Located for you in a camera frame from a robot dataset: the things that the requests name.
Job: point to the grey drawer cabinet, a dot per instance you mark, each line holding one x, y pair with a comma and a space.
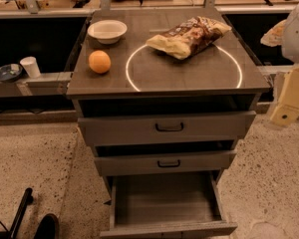
145, 82

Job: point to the dark round plate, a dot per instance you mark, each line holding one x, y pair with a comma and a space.
10, 73

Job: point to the white bowl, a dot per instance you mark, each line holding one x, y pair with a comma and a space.
107, 31

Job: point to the brown chip bag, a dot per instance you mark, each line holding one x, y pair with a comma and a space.
189, 37

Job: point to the open bottom drawer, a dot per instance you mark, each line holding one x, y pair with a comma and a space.
166, 206

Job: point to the black pole on floor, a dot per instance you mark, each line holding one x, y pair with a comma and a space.
26, 200

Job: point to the white paper cup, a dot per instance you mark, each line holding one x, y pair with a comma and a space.
31, 67

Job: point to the orange fruit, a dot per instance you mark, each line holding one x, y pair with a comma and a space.
99, 62

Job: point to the black rounded base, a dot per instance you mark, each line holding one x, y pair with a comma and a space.
48, 227

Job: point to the top drawer with handle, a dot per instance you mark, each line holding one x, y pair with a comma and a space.
108, 131

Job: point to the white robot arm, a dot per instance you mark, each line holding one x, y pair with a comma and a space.
286, 35

